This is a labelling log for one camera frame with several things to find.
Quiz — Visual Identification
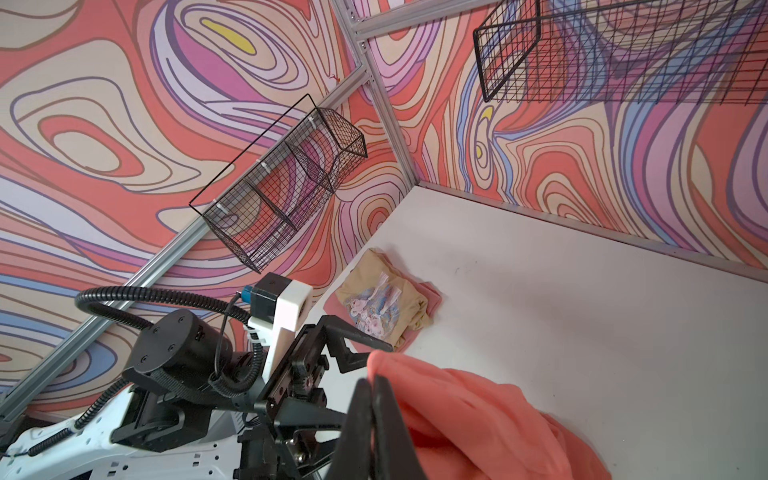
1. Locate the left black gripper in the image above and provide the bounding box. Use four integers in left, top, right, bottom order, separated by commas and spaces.
233, 315, 394, 479

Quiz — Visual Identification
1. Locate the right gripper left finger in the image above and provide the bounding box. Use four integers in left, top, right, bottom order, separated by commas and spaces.
325, 379, 374, 480

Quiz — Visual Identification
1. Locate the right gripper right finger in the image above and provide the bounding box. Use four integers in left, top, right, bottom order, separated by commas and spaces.
373, 376, 427, 480

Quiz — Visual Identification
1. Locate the coral orange t shirt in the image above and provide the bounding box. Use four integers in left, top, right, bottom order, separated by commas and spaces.
367, 351, 611, 479

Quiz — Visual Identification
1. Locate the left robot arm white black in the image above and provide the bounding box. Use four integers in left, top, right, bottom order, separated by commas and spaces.
1, 274, 389, 479

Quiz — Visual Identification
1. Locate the folded beige t shirt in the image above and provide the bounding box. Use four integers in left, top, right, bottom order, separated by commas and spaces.
334, 248, 434, 343

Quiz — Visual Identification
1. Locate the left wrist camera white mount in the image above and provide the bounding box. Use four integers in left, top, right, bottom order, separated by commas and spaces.
241, 273, 313, 382

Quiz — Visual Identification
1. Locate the black wire basket left wall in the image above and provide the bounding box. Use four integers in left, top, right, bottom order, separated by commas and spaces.
189, 94, 368, 272

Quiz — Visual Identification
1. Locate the black wire basket wall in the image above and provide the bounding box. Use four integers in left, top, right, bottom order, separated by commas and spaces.
473, 0, 767, 105
189, 94, 368, 272

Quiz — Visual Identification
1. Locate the aluminium frame left side bar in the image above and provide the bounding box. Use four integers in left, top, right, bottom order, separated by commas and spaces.
1, 66, 370, 423

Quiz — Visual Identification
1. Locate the aluminium frame left post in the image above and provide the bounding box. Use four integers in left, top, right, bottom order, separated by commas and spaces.
331, 0, 418, 191

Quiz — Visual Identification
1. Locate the aluminium frame horizontal back bar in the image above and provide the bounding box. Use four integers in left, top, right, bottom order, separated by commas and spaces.
353, 0, 497, 40

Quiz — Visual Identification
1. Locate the black wire basket back wall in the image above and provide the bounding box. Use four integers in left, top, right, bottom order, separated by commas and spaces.
473, 0, 767, 105

